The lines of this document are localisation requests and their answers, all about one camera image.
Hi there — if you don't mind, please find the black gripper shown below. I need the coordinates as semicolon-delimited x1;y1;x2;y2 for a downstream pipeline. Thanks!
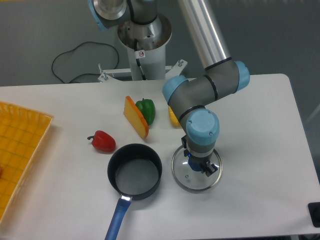
181;136;217;177

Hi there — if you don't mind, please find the glass lid blue knob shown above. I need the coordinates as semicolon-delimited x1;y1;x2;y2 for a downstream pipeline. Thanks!
171;145;223;193

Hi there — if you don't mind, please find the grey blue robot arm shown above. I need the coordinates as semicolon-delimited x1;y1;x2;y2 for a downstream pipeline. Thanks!
88;0;250;176

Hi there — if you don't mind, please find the green toy bell pepper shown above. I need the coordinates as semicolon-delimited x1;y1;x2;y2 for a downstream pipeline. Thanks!
135;98;156;126

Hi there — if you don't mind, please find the orange toy bread slice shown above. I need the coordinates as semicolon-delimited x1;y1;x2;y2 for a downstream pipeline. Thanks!
123;96;149;139

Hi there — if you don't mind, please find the red toy bell pepper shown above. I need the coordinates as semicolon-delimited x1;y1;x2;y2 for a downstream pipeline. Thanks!
87;130;116;153

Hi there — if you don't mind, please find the black device at table edge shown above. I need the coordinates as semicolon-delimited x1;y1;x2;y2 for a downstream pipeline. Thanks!
307;202;320;228

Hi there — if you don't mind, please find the yellow plastic basket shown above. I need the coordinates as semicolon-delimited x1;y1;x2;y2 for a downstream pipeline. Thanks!
0;101;54;222

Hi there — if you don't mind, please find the black saucepan blue handle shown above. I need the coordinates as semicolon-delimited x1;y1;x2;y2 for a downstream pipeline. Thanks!
105;143;163;240

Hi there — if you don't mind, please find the black cable on floor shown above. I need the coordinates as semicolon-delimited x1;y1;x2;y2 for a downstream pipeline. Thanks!
51;41;120;84

